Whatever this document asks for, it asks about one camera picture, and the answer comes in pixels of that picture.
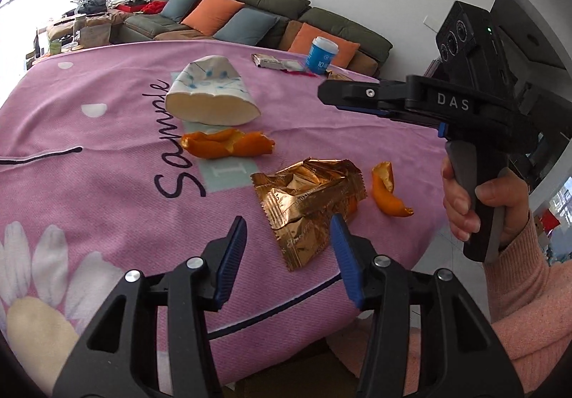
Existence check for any blue grey cushion far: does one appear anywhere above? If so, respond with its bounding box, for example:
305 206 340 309
160 0 198 23

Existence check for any person right hand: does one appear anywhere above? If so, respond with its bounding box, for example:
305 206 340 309
441 156 529 248

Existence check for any brown snack packet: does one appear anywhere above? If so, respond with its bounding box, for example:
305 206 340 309
326 70 352 81

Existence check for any orange cushion near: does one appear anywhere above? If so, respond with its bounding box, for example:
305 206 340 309
288 24 360 68

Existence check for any blue white paper cup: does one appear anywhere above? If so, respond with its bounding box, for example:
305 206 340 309
305 36 338 75

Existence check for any gold foil snack wrapper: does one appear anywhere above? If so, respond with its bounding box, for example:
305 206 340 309
251 158 366 271

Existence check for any orange cushion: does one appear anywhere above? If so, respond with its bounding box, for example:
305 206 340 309
181 0 244 36
288 24 360 68

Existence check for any pink sleeve forearm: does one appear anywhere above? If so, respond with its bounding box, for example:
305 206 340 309
329 217 571 397

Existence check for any dark green sectional sofa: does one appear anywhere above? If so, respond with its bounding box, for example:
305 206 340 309
113 0 393 77

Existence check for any pink floral tablecloth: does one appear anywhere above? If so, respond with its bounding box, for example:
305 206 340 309
1 41 445 392

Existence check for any blue grey cushion near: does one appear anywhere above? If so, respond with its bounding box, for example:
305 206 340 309
213 8 279 46

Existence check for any blue grey cushion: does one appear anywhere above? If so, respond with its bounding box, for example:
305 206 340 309
213 8 279 46
160 0 198 23

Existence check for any orange peel small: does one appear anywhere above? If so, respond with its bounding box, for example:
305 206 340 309
371 162 414 218

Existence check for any glass coffee table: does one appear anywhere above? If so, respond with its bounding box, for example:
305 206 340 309
25 14 113 70

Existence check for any snack packet on table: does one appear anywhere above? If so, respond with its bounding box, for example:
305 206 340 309
251 54 305 72

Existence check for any orange peel large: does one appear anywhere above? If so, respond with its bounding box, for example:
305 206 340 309
179 128 275 160

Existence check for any crushed white paper cup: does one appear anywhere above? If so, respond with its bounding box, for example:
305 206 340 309
165 55 261 127

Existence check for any orange cushion far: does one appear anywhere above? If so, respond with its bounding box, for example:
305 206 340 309
181 0 244 36

